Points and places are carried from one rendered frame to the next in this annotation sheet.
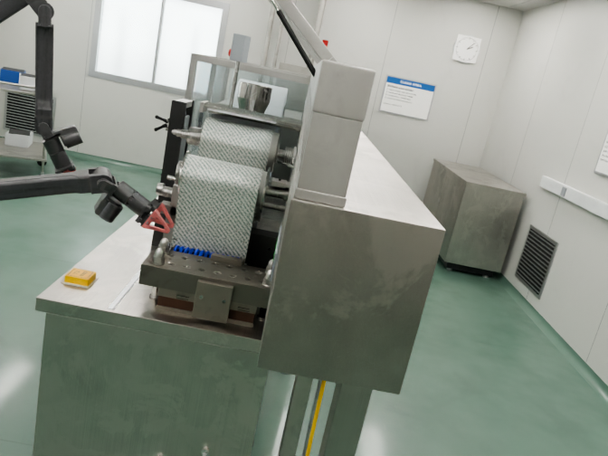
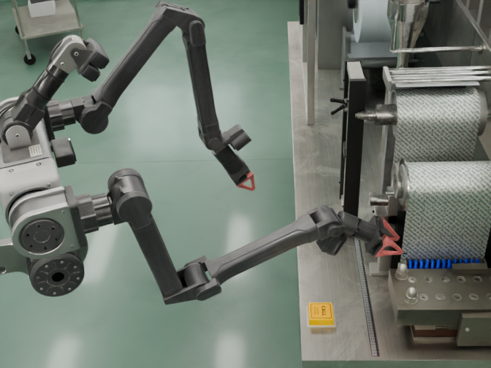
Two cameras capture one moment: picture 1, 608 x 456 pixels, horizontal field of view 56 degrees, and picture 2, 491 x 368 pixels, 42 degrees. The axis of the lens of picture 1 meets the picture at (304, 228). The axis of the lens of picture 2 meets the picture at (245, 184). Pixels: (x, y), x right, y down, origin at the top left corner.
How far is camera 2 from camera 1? 0.97 m
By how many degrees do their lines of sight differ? 21
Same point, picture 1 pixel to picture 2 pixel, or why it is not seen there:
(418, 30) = not seen: outside the picture
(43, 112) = (211, 128)
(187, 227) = (418, 241)
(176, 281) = (437, 317)
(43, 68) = (203, 84)
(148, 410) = not seen: outside the picture
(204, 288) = (470, 322)
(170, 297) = (429, 328)
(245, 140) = (450, 115)
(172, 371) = not seen: outside the picture
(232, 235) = (467, 239)
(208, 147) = (407, 132)
